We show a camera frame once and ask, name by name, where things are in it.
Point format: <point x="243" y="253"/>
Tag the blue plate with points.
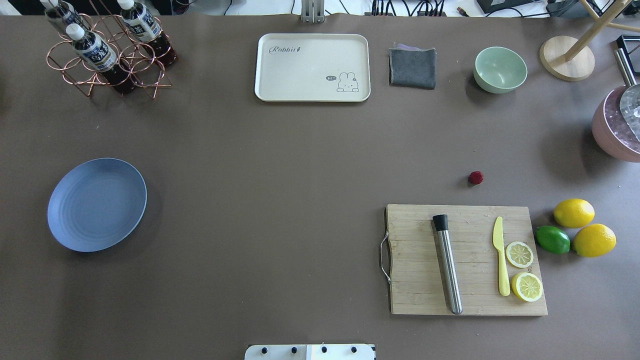
<point x="97" y="204"/>

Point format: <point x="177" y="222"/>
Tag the red strawberry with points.
<point x="476" y="177"/>

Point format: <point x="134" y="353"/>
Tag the cream rabbit tray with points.
<point x="312" y="67"/>

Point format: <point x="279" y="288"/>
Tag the steel muddler black cap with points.
<point x="452" y="288"/>

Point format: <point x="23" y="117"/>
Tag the wooden cutting board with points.
<point x="417" y="285"/>

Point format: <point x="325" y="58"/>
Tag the grey folded cloth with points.
<point x="413" y="67"/>

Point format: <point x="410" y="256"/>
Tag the yellow plastic knife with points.
<point x="499" y="245"/>

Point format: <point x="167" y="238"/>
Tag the green bowl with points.
<point x="499" y="70"/>

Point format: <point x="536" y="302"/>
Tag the lemon slice upper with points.
<point x="519" y="254"/>

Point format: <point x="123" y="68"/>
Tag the lemon half lower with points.
<point x="527" y="286"/>

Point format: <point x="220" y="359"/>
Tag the tea bottle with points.
<point x="98" y="54"/>
<point x="60" y="14"/>
<point x="148" y="31"/>

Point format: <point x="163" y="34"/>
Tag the green lime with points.
<point x="553" y="239"/>

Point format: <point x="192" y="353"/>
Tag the yellow lemon near bowl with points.
<point x="574" y="213"/>

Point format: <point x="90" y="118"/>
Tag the wooden cup tree stand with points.
<point x="571" y="59"/>

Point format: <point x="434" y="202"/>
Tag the yellow lemon outer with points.
<point x="594" y="240"/>

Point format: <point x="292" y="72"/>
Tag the pink bowl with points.
<point x="611" y="131"/>

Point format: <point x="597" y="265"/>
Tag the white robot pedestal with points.
<point x="323" y="351"/>

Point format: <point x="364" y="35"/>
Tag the copper wire bottle rack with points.
<point x="148" y="73"/>

